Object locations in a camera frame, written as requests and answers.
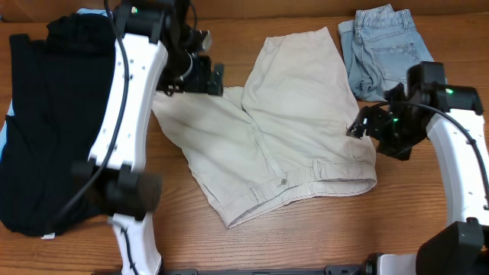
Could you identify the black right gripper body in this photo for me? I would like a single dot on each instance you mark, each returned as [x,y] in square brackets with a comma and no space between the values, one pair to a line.
[398,134]

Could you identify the light blue denim shorts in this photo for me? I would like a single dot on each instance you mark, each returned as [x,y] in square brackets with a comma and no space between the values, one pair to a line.
[379,45]

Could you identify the beige cotton shorts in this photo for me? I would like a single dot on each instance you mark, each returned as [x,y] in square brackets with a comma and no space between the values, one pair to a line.
[278,139]

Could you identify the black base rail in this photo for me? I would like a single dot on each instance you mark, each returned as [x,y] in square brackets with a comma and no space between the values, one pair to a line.
[328,270]

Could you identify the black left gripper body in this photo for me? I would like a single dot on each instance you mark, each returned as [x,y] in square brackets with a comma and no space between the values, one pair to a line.
[208,76]

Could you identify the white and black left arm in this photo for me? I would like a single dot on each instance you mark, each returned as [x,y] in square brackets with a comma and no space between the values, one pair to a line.
[156,50]

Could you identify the black garment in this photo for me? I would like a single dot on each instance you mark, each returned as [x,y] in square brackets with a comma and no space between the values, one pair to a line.
[60,89]

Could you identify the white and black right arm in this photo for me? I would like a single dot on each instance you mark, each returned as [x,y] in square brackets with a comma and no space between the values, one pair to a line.
[451,117]

